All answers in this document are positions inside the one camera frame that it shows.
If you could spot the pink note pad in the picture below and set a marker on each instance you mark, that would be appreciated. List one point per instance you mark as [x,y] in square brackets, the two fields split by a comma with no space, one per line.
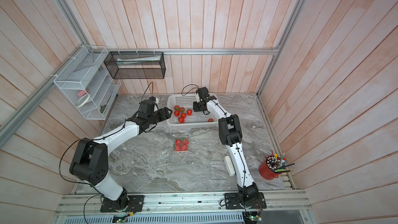
[81,93]

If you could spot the red pen cup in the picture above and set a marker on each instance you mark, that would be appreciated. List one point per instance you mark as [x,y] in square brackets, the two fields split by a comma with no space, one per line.
[266,172]

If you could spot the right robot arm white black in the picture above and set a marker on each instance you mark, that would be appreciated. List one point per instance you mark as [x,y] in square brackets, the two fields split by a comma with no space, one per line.
[230,135]

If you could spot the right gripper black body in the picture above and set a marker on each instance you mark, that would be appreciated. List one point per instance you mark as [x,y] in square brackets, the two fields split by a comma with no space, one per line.
[197,106]

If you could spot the roll of tape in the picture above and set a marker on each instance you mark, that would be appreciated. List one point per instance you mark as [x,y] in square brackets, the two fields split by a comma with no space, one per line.
[83,100]

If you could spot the white wire wall shelf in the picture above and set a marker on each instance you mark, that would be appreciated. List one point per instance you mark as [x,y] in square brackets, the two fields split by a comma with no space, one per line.
[85,70]

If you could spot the black mesh wall basket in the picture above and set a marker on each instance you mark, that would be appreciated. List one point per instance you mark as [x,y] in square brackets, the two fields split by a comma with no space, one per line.
[135,64]

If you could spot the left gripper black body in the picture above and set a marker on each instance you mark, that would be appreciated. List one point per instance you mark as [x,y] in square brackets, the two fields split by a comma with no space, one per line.
[152,117]

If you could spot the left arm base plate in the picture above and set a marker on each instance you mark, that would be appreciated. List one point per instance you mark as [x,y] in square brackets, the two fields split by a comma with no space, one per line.
[126,203]

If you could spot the clear plastic clamshell container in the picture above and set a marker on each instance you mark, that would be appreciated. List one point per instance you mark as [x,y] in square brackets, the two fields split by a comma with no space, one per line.
[180,145]

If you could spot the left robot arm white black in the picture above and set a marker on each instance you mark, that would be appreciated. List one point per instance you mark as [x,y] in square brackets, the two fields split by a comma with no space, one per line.
[90,161]

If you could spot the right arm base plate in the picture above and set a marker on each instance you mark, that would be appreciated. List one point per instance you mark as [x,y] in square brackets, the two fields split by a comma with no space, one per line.
[236,201]

